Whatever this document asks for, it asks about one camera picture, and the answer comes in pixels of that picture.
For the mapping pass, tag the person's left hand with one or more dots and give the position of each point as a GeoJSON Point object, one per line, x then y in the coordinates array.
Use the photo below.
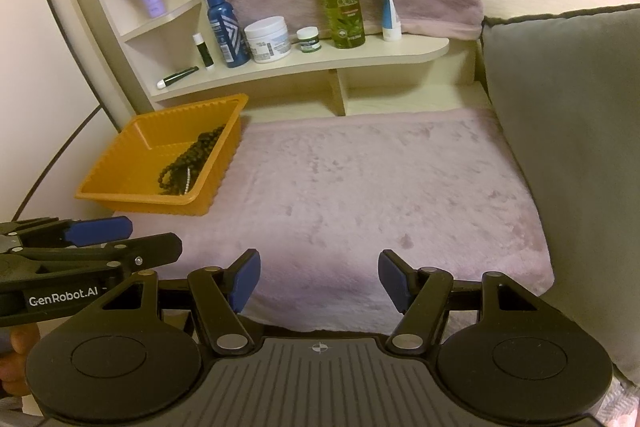
{"type": "Point", "coordinates": [15, 372]}

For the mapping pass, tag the white cream jar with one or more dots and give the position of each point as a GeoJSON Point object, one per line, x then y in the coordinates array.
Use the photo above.
{"type": "Point", "coordinates": [267, 39]}

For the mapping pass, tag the white corner shelf unit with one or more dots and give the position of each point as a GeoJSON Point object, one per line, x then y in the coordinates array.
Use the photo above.
{"type": "Point", "coordinates": [300, 67]}

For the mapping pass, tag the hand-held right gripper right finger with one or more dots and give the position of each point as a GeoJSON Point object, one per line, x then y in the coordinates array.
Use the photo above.
{"type": "Point", "coordinates": [392, 282]}

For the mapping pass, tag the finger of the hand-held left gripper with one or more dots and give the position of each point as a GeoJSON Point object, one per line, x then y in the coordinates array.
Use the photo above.
{"type": "Point", "coordinates": [150, 247]}
{"type": "Point", "coordinates": [100, 228]}

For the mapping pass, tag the small green jar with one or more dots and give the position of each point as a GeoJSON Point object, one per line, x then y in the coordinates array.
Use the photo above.
{"type": "Point", "coordinates": [308, 42]}

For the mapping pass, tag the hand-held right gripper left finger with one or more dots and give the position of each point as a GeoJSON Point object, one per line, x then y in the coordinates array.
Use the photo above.
{"type": "Point", "coordinates": [247, 282]}

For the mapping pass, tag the white green lip balm stick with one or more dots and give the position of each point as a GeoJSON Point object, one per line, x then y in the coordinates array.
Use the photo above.
{"type": "Point", "coordinates": [203, 52]}

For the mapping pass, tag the grey pillow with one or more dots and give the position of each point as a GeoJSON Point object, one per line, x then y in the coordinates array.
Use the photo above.
{"type": "Point", "coordinates": [575, 157]}

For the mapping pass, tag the blue spray bottle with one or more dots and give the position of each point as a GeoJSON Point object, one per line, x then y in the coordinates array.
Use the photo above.
{"type": "Point", "coordinates": [225, 32]}

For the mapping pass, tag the orange plastic tray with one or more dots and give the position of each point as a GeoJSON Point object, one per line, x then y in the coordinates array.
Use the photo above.
{"type": "Point", "coordinates": [130, 177]}

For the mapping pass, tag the pink fleece mat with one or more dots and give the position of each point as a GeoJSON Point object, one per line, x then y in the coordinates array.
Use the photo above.
{"type": "Point", "coordinates": [375, 187]}

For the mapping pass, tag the small dark green tube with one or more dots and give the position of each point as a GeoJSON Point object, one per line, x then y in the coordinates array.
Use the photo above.
{"type": "Point", "coordinates": [177, 77]}

